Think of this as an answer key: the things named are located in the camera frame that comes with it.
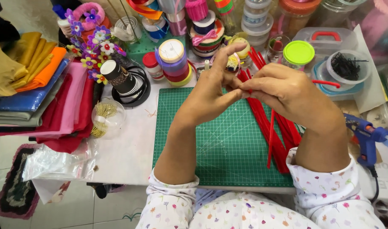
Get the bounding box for person's right hand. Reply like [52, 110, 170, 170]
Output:
[239, 63, 344, 135]

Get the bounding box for person's left hand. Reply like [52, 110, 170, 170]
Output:
[176, 43, 250, 127]

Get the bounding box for single red pipe cleaner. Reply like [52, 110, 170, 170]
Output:
[266, 109, 276, 169]

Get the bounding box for white lace roll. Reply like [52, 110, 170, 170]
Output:
[226, 55, 241, 74]

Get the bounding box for small glass cup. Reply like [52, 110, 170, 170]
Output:
[266, 34, 292, 64]

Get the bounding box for jar with green lid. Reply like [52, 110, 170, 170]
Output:
[281, 40, 315, 71]

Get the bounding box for pile of red pipe cleaners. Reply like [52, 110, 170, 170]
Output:
[237, 47, 303, 174]

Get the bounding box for stack of clear round containers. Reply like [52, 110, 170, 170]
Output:
[241, 0, 274, 49]

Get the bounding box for stack of ribbon rolls with bow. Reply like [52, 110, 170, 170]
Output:
[190, 10, 226, 60]

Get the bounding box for clear box with blue rim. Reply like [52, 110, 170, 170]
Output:
[311, 59, 367, 102]

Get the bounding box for green cutting mat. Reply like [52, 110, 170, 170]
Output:
[152, 87, 295, 188]

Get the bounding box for jar with orange lid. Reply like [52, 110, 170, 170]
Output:
[274, 0, 322, 36]

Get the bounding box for stack of ribbon spools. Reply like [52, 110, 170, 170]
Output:
[155, 38, 193, 87]

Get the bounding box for clear tub of black hairpins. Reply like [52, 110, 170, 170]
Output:
[326, 49, 373, 93]

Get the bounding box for pink ribbon roll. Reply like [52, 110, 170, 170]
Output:
[165, 9, 188, 37]

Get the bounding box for small bottle with red lid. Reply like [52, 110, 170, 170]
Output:
[142, 52, 165, 81]

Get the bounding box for black rings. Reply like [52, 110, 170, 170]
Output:
[111, 66, 152, 108]

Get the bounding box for white paper sheet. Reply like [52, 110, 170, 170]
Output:
[352, 24, 388, 114]

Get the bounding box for blue ribbon spool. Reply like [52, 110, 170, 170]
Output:
[141, 15, 170, 44]

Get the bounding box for green plastic basket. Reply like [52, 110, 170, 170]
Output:
[125, 31, 187, 65]

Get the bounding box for blue glue gun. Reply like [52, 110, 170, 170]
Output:
[343, 113, 388, 168]

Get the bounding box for white floral pyjamas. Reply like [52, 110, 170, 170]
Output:
[135, 147, 387, 229]

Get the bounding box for orange ribbon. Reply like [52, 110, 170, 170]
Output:
[126, 0, 163, 20]

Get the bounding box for dark paper cup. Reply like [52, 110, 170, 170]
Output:
[100, 59, 141, 96]

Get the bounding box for glass jar with white pieces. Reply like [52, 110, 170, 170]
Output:
[113, 15, 143, 45]

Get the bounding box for clear ball with gold beads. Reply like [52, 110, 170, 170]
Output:
[90, 100, 126, 140]

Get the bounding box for bouquet of handmade flowers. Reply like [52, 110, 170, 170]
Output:
[65, 8, 128, 85]

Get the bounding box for bottle with blue cap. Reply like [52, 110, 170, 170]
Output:
[52, 4, 74, 39]

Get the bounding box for clear plastic bags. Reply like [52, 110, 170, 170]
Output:
[22, 139, 98, 182]

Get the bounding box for stack of folded coloured fabrics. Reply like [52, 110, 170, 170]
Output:
[0, 31, 97, 154]

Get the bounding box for pink and black rug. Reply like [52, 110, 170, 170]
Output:
[0, 143, 41, 220]

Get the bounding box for clear box with red handle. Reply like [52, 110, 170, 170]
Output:
[292, 27, 360, 59]

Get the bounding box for black glue gun cable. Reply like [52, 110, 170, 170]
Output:
[368, 165, 381, 204]

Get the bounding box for pink fuzzy ring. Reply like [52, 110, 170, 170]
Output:
[72, 2, 106, 31]

